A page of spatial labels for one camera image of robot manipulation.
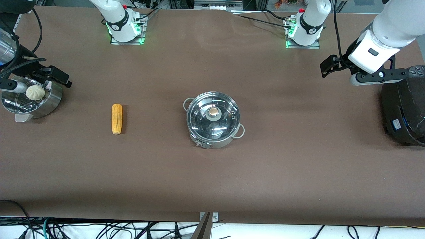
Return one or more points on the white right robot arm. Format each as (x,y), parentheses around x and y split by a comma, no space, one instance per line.
(116,16)

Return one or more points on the brown camera stand strut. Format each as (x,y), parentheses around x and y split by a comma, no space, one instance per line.
(202,229)

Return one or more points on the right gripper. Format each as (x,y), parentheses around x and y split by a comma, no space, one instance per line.
(26,63)

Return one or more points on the black rice cooker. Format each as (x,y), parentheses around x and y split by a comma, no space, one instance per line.
(405,109)

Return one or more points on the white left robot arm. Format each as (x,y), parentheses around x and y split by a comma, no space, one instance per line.
(312,20)

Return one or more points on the white steamed bun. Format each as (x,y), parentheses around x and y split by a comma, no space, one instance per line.
(35,93)

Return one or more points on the glass lid with knob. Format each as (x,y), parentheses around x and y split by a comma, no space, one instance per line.
(199,113)

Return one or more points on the small metal mounting plate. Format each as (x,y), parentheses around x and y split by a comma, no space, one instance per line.
(215,217)

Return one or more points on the white red-print sticker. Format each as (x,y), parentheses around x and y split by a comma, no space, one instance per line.
(48,85)

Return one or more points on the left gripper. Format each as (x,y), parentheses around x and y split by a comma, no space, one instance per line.
(342,61)

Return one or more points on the grey power strip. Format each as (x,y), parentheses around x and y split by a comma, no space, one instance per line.
(217,4)

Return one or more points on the yellow corn cob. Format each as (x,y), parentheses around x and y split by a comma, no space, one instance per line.
(117,119)

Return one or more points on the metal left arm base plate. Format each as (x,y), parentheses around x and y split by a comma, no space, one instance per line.
(317,45)

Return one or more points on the colourful background item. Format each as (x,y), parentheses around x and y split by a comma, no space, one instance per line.
(287,3)

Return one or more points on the table edge metal rail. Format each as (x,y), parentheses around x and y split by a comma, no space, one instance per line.
(16,22)

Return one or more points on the steel steamer pot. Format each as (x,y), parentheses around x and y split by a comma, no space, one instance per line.
(49,103)

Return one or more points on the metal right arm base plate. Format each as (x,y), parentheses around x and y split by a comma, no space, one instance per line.
(143,33)

